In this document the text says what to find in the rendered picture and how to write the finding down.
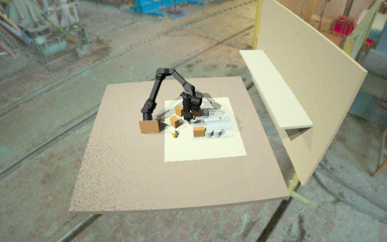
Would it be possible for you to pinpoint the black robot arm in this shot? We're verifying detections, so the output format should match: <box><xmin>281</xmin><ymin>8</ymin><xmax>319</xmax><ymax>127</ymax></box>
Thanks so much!
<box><xmin>140</xmin><ymin>68</ymin><xmax>202</xmax><ymax>121</ymax></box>

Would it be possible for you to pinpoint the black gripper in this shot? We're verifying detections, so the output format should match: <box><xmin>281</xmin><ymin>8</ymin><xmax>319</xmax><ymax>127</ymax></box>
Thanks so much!
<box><xmin>182</xmin><ymin>102</ymin><xmax>193</xmax><ymax>121</ymax></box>

